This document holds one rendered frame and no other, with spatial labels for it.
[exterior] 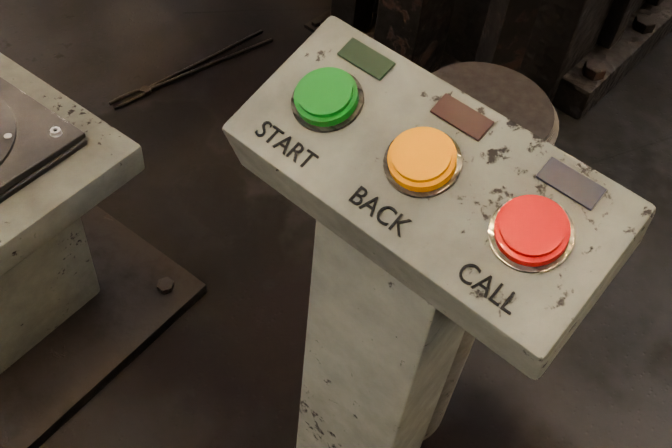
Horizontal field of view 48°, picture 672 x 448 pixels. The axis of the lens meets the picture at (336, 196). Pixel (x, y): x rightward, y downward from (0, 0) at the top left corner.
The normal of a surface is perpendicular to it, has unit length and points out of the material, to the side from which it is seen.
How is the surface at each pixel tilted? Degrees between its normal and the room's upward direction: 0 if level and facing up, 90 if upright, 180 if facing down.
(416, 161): 20
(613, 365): 0
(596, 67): 0
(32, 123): 2
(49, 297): 90
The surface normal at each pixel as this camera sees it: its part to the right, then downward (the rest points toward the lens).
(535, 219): -0.15, -0.44
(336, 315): -0.66, 0.53
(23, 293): 0.80, 0.49
